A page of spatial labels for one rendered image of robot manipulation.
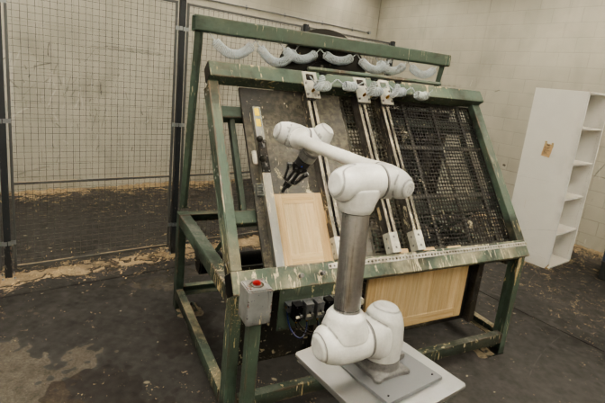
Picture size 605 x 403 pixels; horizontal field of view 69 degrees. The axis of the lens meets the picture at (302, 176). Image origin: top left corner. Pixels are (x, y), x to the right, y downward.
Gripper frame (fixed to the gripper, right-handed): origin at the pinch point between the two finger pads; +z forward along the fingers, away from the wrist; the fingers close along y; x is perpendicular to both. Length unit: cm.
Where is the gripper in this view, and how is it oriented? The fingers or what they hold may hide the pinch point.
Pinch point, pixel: (285, 186)
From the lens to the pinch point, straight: 228.8
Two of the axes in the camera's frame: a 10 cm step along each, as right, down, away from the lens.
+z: -5.0, 6.8, 5.3
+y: -8.6, -4.8, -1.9
